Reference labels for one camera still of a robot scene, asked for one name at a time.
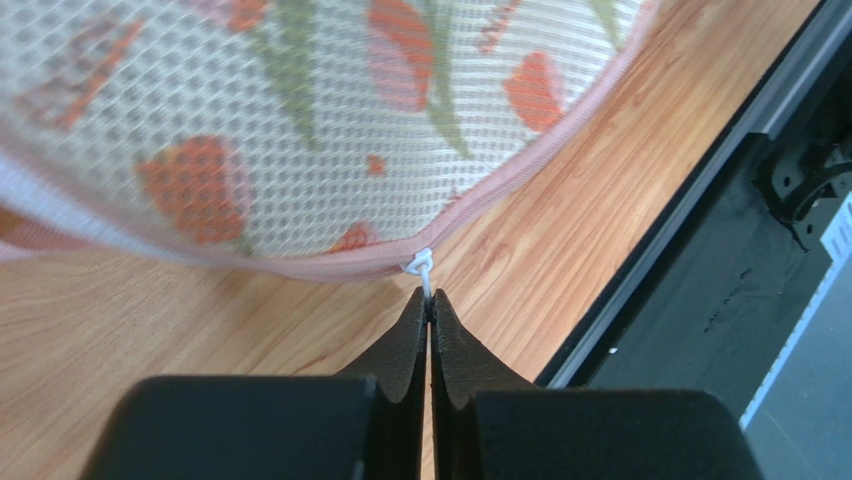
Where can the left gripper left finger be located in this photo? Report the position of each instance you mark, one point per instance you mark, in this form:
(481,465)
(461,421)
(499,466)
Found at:
(363,422)

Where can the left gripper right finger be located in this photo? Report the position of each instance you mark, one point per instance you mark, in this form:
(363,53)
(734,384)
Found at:
(491,423)

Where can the white zipper pull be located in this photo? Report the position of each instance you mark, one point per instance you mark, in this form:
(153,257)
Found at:
(421,266)

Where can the floral pink laundry bag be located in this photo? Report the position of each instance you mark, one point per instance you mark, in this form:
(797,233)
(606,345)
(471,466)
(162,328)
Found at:
(318,140)

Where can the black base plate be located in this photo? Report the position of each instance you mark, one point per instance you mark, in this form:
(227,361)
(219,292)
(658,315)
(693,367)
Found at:
(724,286)

